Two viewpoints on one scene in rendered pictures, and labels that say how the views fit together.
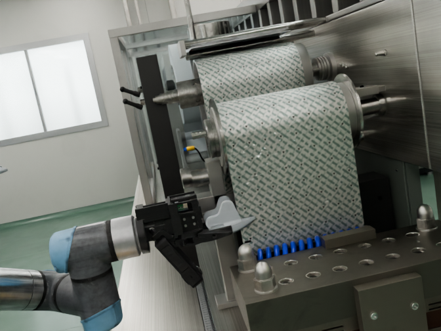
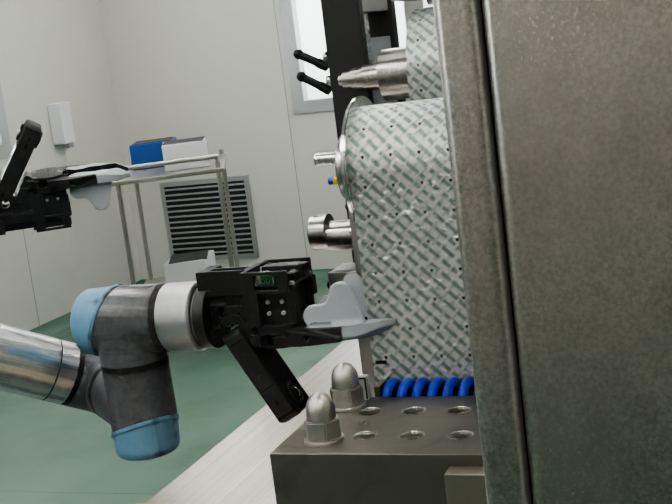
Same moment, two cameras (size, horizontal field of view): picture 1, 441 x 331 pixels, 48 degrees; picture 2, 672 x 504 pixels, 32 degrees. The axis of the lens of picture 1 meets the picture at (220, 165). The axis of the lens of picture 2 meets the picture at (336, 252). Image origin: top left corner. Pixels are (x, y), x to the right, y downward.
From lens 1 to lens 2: 0.56 m
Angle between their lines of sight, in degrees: 26
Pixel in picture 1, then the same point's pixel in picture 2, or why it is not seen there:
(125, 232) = (173, 307)
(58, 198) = not seen: hidden behind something
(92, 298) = (122, 402)
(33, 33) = not seen: outside the picture
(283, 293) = (334, 451)
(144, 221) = (208, 294)
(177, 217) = (252, 297)
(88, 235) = (124, 301)
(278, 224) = (437, 341)
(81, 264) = (108, 345)
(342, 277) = (442, 448)
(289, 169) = not seen: hidden behind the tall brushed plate
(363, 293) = (452, 480)
